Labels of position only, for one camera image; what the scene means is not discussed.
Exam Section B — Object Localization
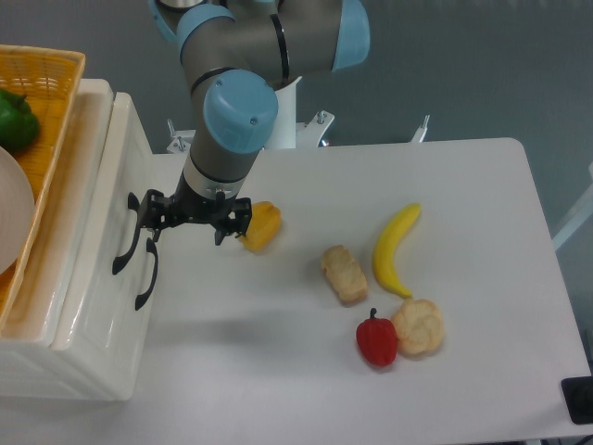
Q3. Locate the white round plate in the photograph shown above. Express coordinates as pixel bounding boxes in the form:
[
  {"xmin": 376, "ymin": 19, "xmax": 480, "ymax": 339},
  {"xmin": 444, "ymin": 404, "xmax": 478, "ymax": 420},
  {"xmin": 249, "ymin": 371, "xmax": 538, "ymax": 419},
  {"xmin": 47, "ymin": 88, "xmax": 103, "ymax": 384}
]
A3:
[{"xmin": 0, "ymin": 148, "xmax": 35, "ymax": 273}]

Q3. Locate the black top drawer handle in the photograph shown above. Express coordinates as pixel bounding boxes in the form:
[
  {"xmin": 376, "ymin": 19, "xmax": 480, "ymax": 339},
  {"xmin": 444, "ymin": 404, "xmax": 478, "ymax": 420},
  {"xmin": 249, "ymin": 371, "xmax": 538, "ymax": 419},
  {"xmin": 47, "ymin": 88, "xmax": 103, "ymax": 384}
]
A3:
[{"xmin": 111, "ymin": 192, "xmax": 141, "ymax": 275}]

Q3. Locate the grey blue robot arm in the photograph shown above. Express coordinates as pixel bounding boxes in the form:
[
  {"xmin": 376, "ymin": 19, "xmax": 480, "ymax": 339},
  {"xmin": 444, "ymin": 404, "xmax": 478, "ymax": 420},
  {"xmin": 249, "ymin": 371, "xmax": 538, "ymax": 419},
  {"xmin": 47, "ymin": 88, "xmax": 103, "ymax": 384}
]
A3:
[{"xmin": 136, "ymin": 1, "xmax": 371, "ymax": 241}]

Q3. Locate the green bell pepper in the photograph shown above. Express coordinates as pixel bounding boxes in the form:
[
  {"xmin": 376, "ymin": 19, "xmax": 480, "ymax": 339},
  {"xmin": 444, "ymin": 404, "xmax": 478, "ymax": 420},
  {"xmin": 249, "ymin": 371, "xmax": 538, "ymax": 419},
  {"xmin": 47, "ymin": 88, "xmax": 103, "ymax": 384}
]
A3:
[{"xmin": 1, "ymin": 89, "xmax": 40, "ymax": 154}]

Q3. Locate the oblong bread roll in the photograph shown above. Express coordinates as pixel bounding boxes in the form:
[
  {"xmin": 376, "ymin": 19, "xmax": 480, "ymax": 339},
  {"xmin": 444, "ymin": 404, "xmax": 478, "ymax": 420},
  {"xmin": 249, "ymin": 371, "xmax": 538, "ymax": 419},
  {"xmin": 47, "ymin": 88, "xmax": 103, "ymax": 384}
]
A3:
[{"xmin": 321, "ymin": 245, "xmax": 368, "ymax": 306}]

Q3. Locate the black drawer handle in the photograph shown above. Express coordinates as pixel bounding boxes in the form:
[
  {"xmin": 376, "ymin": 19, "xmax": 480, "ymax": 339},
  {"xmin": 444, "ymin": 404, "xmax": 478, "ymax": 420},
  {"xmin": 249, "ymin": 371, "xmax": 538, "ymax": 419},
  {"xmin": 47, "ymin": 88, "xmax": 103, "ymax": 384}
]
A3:
[
  {"xmin": 111, "ymin": 192, "xmax": 141, "ymax": 275},
  {"xmin": 134, "ymin": 237, "xmax": 159, "ymax": 312}
]

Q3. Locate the yellow bell pepper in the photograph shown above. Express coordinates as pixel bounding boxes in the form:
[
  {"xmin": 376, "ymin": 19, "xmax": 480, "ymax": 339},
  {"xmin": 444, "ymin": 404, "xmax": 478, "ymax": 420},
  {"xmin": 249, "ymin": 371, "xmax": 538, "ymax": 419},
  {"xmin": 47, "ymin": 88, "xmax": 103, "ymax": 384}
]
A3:
[{"xmin": 239, "ymin": 201, "xmax": 282, "ymax": 252}]

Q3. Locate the red bell pepper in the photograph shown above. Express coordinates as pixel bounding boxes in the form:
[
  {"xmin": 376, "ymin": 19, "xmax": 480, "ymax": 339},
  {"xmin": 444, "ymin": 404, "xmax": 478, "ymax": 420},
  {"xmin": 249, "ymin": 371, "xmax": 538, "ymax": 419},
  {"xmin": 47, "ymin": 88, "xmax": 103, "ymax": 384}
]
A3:
[{"xmin": 355, "ymin": 307, "xmax": 397, "ymax": 367}]

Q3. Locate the black device at table edge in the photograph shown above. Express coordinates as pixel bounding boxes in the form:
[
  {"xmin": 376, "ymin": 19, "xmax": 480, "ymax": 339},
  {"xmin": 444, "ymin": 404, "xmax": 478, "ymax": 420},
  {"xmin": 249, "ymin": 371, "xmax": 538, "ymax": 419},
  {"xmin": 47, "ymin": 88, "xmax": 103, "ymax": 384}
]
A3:
[{"xmin": 561, "ymin": 376, "xmax": 593, "ymax": 425}]

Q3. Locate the white frame leg right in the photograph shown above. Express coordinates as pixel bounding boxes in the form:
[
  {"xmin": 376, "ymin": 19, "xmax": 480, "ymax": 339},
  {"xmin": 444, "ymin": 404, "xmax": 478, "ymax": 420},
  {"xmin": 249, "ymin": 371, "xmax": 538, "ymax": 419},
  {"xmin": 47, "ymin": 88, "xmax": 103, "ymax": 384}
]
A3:
[{"xmin": 551, "ymin": 184, "xmax": 592, "ymax": 252}]

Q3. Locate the white plastic drawer cabinet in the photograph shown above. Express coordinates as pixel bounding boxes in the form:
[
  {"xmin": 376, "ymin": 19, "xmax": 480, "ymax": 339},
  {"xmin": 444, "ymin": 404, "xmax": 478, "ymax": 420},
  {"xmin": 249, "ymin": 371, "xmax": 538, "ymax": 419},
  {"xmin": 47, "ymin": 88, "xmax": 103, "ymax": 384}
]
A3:
[{"xmin": 0, "ymin": 78, "xmax": 154, "ymax": 403}]

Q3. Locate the round knotted bread bun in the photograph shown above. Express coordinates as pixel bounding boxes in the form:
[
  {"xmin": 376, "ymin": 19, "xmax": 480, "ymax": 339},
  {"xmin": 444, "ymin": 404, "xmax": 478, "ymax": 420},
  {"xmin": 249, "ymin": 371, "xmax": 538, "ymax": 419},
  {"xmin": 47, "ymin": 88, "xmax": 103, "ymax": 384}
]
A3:
[{"xmin": 391, "ymin": 299, "xmax": 445, "ymax": 356}]

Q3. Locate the yellow banana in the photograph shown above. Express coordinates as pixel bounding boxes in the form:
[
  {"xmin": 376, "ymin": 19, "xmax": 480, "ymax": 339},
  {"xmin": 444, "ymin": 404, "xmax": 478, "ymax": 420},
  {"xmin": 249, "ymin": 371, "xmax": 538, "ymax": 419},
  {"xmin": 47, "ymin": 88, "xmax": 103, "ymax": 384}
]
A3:
[{"xmin": 372, "ymin": 203, "xmax": 422, "ymax": 299}]

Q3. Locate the black bottom drawer handle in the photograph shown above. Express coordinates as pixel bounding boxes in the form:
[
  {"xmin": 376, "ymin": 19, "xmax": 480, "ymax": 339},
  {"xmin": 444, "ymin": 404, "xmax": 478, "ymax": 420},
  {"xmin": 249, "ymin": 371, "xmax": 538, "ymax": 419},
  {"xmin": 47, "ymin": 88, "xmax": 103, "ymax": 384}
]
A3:
[{"xmin": 134, "ymin": 237, "xmax": 159, "ymax": 312}]

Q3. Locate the orange woven basket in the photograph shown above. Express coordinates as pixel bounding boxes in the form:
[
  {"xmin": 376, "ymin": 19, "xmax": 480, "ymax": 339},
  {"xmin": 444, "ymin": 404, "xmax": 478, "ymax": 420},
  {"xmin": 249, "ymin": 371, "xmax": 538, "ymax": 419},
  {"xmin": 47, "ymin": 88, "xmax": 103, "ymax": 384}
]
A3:
[{"xmin": 1, "ymin": 44, "xmax": 86, "ymax": 324}]

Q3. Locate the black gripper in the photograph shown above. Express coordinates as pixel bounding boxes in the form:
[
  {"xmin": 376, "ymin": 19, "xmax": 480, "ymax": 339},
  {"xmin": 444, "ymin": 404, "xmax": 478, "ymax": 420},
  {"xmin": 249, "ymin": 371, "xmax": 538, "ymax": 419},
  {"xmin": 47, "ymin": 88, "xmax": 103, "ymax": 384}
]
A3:
[{"xmin": 136, "ymin": 179, "xmax": 252, "ymax": 246}]

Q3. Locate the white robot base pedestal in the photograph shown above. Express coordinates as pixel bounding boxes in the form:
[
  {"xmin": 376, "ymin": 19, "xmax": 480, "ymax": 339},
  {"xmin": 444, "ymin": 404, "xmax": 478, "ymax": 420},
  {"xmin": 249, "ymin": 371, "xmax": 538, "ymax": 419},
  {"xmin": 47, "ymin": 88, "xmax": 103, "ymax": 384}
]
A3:
[{"xmin": 167, "ymin": 70, "xmax": 334, "ymax": 155}]

